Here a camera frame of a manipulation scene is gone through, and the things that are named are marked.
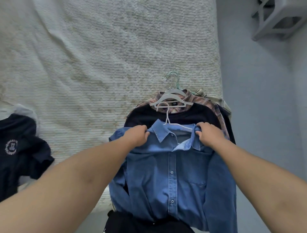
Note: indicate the blue denim shirt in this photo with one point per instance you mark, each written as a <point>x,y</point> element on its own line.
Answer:
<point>156,182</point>

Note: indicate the light green hanger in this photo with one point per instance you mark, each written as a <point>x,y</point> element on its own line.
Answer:
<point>177,79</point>

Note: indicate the bed with white bedspread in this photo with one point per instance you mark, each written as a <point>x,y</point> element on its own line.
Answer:
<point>96,60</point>

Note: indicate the pink plaid shirt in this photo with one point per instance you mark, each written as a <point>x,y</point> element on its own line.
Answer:
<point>192,97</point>

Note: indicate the person's black shorts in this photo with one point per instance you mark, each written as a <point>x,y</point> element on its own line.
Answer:
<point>124,224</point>

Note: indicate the person's right forearm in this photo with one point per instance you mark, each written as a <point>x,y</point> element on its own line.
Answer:
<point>263,182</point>

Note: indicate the white plastic hanger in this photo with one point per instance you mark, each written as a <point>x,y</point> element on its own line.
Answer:
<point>178,103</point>
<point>176,91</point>

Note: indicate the white plastic stool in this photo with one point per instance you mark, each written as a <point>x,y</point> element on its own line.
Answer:
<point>275,16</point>

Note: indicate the pale pink hanger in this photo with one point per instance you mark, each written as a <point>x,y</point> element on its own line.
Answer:
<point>167,117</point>

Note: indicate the person's left hand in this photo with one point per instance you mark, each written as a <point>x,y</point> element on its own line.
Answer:
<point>136,135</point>

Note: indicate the plain navy top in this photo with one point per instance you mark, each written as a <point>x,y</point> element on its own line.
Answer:
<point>144,116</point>

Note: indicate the person's left forearm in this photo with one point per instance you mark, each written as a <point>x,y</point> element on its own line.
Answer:
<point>60,189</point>

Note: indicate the cream plaid shirt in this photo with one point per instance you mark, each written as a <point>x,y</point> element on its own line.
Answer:
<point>215,98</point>

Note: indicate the navy Skechers tee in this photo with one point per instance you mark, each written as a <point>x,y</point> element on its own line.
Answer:
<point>230,124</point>

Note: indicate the person's right hand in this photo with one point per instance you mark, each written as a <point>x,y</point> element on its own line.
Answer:
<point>211,136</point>

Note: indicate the navy Vacation logo t-shirt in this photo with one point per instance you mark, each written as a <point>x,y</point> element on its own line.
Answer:
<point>21,153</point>

